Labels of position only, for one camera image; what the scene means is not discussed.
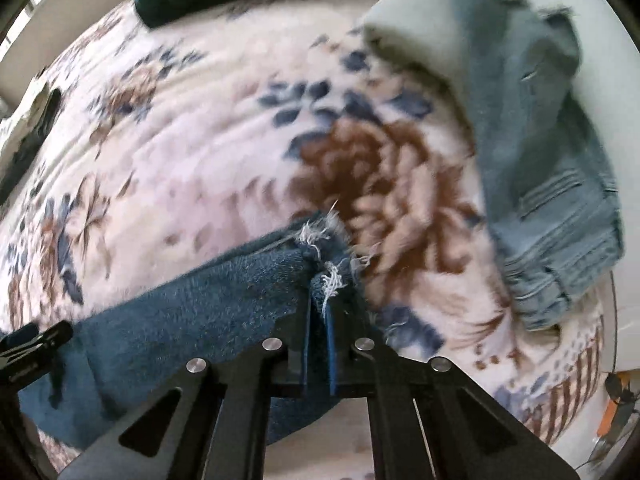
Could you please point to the light blue jeans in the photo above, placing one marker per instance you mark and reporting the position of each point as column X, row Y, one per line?
column 540, row 170

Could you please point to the floral fleece blanket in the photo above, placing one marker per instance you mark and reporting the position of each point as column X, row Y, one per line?
column 200, row 150

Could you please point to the orange and black tool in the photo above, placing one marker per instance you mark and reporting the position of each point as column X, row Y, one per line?
column 620, row 397

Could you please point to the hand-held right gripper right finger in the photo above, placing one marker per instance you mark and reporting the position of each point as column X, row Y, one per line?
column 336, row 345

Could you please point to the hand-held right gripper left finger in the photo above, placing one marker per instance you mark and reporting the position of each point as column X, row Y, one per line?
column 300, row 340

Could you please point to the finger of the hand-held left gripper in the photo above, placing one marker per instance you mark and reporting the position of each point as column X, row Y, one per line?
column 25, row 347

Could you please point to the dark blue pants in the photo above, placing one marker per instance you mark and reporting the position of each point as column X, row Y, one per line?
column 200, row 310

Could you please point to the pale grey-green cloth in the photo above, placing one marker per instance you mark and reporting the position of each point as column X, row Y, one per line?
column 430, row 35

